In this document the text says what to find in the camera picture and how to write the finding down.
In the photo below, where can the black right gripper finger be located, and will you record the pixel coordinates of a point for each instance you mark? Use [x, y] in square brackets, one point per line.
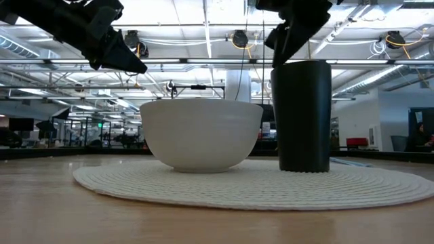
[291, 37]
[273, 40]

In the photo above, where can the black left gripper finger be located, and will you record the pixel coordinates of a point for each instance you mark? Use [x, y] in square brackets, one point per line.
[123, 57]

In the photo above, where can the black ribbed cup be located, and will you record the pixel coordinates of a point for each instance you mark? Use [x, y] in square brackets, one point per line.
[301, 118]

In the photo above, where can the white ceramic bowl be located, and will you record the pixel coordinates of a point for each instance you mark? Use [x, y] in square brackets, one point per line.
[200, 135]

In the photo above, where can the white pillar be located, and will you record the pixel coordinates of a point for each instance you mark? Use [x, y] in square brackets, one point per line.
[237, 84]

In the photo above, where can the long ceiling light strip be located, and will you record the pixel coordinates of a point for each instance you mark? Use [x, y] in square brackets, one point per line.
[210, 61]

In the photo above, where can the black background monitor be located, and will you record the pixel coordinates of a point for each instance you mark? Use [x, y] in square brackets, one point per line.
[21, 124]

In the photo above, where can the red bin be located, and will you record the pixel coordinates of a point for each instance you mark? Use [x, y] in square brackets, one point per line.
[356, 142]

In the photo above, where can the grey bin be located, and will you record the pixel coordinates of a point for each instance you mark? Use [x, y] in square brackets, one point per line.
[399, 143]

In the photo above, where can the large white plate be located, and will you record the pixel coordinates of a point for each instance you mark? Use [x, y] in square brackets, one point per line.
[237, 189]

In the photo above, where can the person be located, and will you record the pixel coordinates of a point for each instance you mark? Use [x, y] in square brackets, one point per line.
[420, 137]

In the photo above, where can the black camera gantry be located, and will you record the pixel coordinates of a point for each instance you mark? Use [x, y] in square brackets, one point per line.
[198, 87]

